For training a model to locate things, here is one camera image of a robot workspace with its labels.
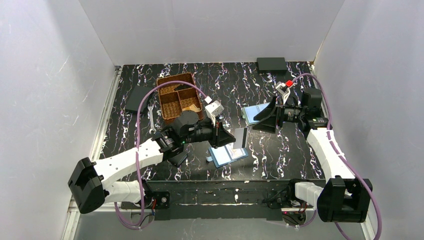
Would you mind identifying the blue card holder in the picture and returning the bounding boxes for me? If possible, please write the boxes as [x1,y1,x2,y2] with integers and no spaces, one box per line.
[206,143,248,168]

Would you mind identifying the black box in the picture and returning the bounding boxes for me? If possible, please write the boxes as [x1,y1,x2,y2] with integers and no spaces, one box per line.
[256,57,288,74]
[124,86,153,114]

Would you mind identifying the white credit card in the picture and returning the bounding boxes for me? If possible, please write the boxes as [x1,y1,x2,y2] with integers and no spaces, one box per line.
[233,127,248,149]

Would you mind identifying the black box back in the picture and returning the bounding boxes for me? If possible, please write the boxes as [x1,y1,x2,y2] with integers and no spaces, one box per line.
[256,57,288,74]

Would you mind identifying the tan item in basket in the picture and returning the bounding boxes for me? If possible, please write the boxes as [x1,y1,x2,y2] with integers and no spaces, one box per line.
[182,104,201,113]

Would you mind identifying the silver wrench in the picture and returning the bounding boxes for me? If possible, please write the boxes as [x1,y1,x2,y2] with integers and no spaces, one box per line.
[147,105,157,135]

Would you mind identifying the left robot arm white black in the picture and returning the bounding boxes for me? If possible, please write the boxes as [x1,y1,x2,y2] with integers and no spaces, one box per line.
[67,110,236,214]

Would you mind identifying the teal open card holder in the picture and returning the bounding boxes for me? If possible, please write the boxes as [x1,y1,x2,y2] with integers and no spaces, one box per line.
[241,102,269,126]

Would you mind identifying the black card in basket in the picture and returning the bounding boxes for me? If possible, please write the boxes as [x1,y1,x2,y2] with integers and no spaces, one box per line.
[173,84,192,92]

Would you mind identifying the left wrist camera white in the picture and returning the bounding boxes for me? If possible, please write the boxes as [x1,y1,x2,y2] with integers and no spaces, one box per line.
[204,96,224,126]

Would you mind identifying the black box left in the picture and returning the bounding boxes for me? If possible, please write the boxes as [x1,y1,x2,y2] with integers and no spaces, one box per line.
[124,86,153,114]

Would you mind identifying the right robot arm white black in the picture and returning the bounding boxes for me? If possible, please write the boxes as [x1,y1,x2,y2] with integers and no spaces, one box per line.
[252,88,373,223]

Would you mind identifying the brown wicker divided basket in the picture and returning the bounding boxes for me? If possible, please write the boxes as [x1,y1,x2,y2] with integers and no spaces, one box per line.
[158,82,204,124]

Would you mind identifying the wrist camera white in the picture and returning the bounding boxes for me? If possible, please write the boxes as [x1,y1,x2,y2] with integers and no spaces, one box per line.
[275,80,294,105]
[204,96,224,126]

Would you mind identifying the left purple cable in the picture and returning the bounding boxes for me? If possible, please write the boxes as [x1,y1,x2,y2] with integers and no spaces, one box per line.
[113,80,213,231]

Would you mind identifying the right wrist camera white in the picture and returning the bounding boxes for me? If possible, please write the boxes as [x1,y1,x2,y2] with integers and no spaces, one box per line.
[275,80,294,105]

